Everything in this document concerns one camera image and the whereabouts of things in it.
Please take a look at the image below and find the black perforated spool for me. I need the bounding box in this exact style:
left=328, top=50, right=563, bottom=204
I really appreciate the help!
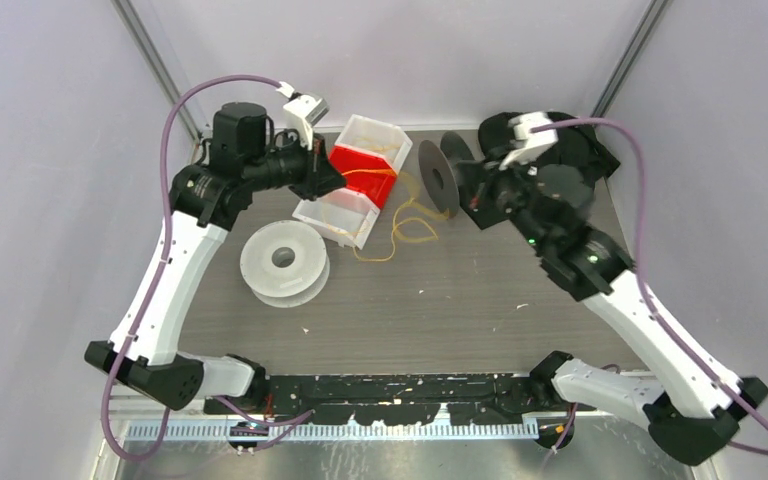
left=418, top=131, right=480, bottom=218

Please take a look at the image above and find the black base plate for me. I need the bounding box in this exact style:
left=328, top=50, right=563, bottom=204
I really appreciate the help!
left=204, top=373, right=569, bottom=426

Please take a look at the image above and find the far white plastic bin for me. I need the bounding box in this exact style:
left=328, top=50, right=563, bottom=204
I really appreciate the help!
left=335, top=114, right=413, bottom=173

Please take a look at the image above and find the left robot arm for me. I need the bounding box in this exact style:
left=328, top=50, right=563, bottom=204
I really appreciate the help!
left=84, top=95, right=346, bottom=414

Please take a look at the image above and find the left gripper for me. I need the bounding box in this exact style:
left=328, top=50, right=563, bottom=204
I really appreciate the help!
left=244, top=126, right=346, bottom=200

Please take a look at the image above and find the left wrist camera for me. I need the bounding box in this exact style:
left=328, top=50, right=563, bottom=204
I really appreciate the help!
left=276, top=82, right=330, bottom=151

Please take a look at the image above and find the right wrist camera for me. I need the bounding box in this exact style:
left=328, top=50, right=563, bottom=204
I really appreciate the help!
left=499, top=112, right=558, bottom=171

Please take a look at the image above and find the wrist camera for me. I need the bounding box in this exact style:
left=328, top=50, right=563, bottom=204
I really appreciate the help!
left=276, top=82, right=330, bottom=151
left=499, top=112, right=558, bottom=171

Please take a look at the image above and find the white plastic bin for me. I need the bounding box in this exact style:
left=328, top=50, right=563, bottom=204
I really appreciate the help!
left=292, top=188, right=380, bottom=250
left=335, top=114, right=413, bottom=173

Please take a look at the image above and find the white perforated spool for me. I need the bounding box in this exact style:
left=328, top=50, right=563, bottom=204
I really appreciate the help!
left=239, top=220, right=330, bottom=308

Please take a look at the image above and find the yellow cable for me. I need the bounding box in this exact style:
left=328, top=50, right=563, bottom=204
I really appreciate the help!
left=330, top=168, right=455, bottom=264
left=357, top=132, right=402, bottom=157

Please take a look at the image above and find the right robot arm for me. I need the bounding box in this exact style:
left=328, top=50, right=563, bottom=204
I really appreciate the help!
left=454, top=161, right=768, bottom=466

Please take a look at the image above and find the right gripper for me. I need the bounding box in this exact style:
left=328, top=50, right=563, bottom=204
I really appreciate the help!
left=459, top=142, right=551, bottom=251

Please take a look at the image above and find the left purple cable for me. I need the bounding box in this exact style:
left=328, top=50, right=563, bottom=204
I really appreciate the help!
left=100, top=74, right=316, bottom=464

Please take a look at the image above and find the red plastic bin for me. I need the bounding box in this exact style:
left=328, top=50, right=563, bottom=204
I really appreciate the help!
left=329, top=146, right=397, bottom=209

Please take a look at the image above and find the near white plastic bin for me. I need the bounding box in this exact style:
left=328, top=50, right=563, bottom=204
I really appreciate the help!
left=292, top=188, right=380, bottom=250

